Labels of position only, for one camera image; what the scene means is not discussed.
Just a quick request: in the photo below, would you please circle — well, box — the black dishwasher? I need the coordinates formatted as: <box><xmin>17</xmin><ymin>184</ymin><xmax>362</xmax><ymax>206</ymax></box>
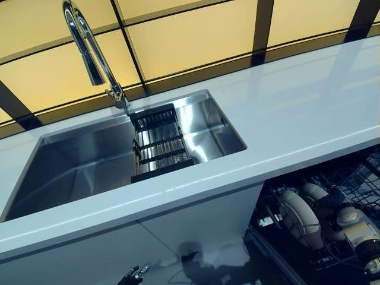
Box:
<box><xmin>243</xmin><ymin>144</ymin><xmax>380</xmax><ymax>285</ymax></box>

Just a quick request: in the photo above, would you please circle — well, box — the chrome gooseneck kitchen faucet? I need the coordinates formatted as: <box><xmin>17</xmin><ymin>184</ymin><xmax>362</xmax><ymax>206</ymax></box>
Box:
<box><xmin>62</xmin><ymin>0</ymin><xmax>130</xmax><ymax>110</ymax></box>

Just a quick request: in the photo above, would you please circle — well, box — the black sink dish rack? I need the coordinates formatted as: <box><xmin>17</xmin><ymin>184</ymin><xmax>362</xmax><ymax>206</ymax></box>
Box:
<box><xmin>128</xmin><ymin>103</ymin><xmax>200</xmax><ymax>183</ymax></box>

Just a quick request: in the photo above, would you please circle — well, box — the left robot hand black glove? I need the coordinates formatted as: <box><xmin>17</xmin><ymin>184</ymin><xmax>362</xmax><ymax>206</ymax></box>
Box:
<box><xmin>118</xmin><ymin>262</ymin><xmax>152</xmax><ymax>285</ymax></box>

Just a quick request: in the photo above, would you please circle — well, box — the white cabinet door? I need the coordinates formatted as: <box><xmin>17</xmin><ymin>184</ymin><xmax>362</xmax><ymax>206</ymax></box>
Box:
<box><xmin>139</xmin><ymin>182</ymin><xmax>264</xmax><ymax>285</ymax></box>
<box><xmin>0</xmin><ymin>218</ymin><xmax>179</xmax><ymax>285</ymax></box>

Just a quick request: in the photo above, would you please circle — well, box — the right robot hand black glove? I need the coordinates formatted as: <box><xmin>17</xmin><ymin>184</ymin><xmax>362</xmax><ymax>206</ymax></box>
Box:
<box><xmin>318</xmin><ymin>185</ymin><xmax>347</xmax><ymax>209</ymax></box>

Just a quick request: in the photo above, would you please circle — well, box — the yellow backlit panel window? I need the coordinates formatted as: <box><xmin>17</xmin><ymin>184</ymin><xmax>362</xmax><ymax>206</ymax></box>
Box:
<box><xmin>0</xmin><ymin>0</ymin><xmax>380</xmax><ymax>141</ymax></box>

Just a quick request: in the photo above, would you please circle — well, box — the black wire dishwasher rack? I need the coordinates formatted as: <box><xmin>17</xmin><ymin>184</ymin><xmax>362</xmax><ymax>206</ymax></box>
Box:
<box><xmin>260</xmin><ymin>153</ymin><xmax>380</xmax><ymax>268</ymax></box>

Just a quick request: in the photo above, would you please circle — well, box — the stainless steel sink basin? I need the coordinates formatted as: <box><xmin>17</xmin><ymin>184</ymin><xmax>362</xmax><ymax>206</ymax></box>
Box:
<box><xmin>0</xmin><ymin>88</ymin><xmax>248</xmax><ymax>224</ymax></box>

